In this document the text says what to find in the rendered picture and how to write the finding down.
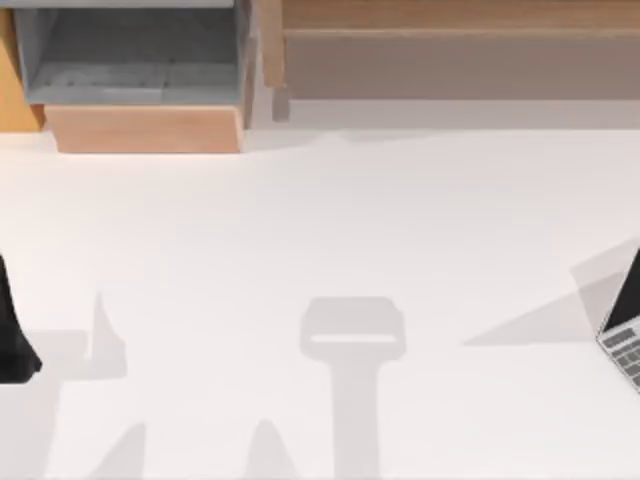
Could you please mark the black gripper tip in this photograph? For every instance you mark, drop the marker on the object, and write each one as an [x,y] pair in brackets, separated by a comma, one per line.
[12,345]

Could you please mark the grey open laptop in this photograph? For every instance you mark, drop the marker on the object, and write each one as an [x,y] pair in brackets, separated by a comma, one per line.
[625,335]

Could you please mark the wooden cupboard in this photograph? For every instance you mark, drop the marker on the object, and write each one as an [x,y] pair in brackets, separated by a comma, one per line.
[12,80]

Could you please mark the pale wooden drawer front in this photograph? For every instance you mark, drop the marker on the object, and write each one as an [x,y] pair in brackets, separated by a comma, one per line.
[142,129]

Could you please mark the open wooden shelf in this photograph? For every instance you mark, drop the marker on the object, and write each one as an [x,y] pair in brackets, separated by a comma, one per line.
[450,50]

